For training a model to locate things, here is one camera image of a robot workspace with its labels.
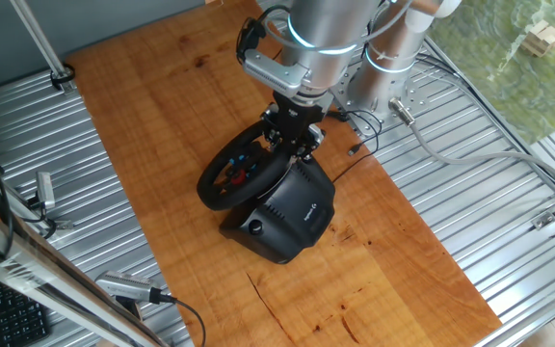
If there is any grey robot power cable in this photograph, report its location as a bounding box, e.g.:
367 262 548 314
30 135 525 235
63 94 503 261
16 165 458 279
387 97 555 197

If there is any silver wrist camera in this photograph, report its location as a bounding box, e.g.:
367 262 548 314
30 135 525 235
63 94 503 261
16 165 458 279
242 49 310 99

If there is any silver robot mounting plate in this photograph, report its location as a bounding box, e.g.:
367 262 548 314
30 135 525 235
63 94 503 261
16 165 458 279
325 47 433 139

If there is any black steering wheel base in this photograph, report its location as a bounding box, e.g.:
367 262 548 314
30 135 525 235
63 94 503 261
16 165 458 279
218 156 336 265

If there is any small wooden block pile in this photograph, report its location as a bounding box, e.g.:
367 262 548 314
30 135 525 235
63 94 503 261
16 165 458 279
520 18 555 58

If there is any black racing steering wheel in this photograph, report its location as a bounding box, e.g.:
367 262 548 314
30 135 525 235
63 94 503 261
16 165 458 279
196 120 303 212

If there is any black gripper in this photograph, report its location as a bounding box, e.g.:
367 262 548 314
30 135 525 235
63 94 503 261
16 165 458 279
260 93 330 163

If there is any black USB cable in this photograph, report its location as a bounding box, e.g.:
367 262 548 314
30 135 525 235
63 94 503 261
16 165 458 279
325 108 384 184

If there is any black ribbed camera cable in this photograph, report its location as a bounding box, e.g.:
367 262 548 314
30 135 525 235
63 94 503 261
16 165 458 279
159 292 207 347

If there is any small silver camera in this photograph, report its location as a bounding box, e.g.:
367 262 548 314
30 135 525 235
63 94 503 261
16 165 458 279
35 171 57 211

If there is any silver stand pole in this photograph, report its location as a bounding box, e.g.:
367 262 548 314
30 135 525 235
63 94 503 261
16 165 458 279
10 0 76 93

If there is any taped aluminium frame beam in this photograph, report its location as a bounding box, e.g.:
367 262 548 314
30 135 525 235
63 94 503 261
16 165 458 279
0 197 168 347

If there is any ribbed silver camera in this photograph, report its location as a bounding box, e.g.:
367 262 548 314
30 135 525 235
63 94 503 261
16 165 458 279
94 271 163 306

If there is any black keyboard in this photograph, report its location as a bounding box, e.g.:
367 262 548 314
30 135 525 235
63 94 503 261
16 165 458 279
0 277 51 347

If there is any metal corner bracket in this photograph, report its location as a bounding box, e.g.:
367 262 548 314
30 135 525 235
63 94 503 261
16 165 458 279
531 210 555 231

